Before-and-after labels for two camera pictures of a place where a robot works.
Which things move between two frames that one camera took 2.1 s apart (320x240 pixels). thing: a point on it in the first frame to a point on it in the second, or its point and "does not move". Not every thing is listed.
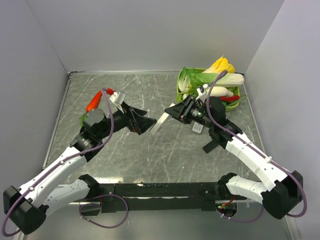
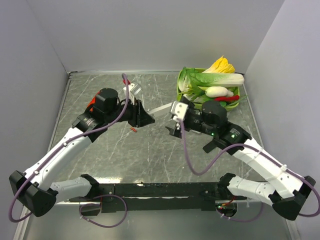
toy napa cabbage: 190,78 does not move
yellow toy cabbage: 221,65 does not move
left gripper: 135,121 to 140,117
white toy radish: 218,91 does not move
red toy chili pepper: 227,98 does not move
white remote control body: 159,121 to 160,112
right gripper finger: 176,111 to 171,130
